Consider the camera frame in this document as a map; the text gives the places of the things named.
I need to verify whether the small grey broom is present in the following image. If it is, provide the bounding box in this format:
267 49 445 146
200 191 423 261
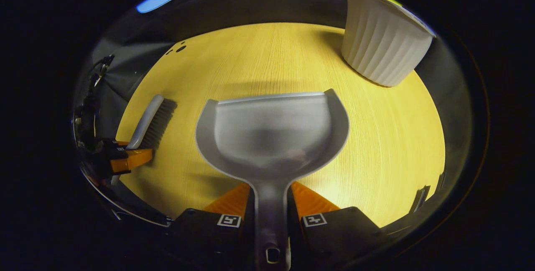
125 95 178 151

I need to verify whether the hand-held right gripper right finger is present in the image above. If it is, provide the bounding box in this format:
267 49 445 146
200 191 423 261
288 181 383 271

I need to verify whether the white cable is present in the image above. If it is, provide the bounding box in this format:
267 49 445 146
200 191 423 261
79 166 172 226

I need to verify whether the black backdrop cloth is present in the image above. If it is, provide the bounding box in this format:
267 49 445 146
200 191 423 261
73 0 473 230

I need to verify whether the white ribbed garbage bin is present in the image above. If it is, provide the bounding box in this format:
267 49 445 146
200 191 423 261
341 0 436 87

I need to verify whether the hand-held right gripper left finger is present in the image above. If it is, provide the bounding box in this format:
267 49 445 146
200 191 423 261
167 182 256 271

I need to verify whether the dark desk edge bracket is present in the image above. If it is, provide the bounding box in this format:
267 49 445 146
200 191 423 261
409 185 431 214

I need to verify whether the grey plastic dustpan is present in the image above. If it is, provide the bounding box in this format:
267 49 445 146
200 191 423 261
195 88 350 271

